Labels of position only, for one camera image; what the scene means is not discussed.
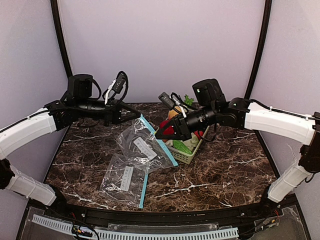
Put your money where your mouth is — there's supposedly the clear zip bag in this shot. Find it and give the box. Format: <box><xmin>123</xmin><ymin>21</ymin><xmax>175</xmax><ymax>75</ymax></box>
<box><xmin>99</xmin><ymin>154</ymin><xmax>148</xmax><ymax>209</ymax></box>
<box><xmin>116</xmin><ymin>116</ymin><xmax>178</xmax><ymax>174</ymax></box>

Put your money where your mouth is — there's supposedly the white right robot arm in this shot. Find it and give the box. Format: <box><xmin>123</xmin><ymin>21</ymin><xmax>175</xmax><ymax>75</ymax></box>
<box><xmin>155</xmin><ymin>79</ymin><xmax>320</xmax><ymax>203</ymax></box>

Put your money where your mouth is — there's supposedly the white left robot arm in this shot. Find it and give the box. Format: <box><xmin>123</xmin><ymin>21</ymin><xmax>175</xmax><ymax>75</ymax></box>
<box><xmin>0</xmin><ymin>71</ymin><xmax>141</xmax><ymax>207</ymax></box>

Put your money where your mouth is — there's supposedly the yellow peach toy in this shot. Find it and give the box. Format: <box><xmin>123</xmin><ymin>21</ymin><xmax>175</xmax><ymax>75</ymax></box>
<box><xmin>167</xmin><ymin>106</ymin><xmax>182</xmax><ymax>120</ymax></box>

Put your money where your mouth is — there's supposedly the green leafy vegetable toy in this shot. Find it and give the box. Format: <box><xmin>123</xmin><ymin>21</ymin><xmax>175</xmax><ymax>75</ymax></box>
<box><xmin>172</xmin><ymin>140</ymin><xmax>192</xmax><ymax>155</ymax></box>

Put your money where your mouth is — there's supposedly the white green cabbage toy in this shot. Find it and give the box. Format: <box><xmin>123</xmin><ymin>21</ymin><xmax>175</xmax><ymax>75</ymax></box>
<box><xmin>165</xmin><ymin>133</ymin><xmax>199</xmax><ymax>152</ymax></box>

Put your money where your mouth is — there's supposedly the pale green perforated basket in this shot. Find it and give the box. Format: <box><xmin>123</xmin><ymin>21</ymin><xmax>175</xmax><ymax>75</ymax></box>
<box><xmin>164</xmin><ymin>127</ymin><xmax>209</xmax><ymax>164</ymax></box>

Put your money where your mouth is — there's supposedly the white radish with leaves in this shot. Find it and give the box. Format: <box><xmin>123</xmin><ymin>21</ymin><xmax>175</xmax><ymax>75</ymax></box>
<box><xmin>179</xmin><ymin>94</ymin><xmax>194</xmax><ymax>110</ymax></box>

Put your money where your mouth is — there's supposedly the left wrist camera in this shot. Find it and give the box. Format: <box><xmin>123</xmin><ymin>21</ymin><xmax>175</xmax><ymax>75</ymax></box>
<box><xmin>112</xmin><ymin>71</ymin><xmax>128</xmax><ymax>94</ymax></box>

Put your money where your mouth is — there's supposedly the black table edge rail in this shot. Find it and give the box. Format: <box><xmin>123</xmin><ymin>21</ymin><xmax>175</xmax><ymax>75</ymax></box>
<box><xmin>43</xmin><ymin>196</ymin><xmax>289</xmax><ymax>229</ymax></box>

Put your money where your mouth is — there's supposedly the light blue cable duct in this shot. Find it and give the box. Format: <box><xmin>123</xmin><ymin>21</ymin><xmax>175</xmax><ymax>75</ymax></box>
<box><xmin>31</xmin><ymin>214</ymin><xmax>239</xmax><ymax>240</ymax></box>

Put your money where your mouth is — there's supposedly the black left frame post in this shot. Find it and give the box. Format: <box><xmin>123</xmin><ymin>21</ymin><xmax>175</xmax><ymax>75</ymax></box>
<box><xmin>50</xmin><ymin>0</ymin><xmax>73</xmax><ymax>78</ymax></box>

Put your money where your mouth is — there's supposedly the black frame post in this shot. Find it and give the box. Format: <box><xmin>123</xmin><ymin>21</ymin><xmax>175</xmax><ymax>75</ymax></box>
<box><xmin>50</xmin><ymin>0</ymin><xmax>73</xmax><ymax>78</ymax></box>
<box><xmin>244</xmin><ymin>0</ymin><xmax>273</xmax><ymax>99</ymax></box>

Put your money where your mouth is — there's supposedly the black right frame post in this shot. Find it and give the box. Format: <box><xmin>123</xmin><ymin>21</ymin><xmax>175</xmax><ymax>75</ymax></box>
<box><xmin>244</xmin><ymin>0</ymin><xmax>273</xmax><ymax>99</ymax></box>

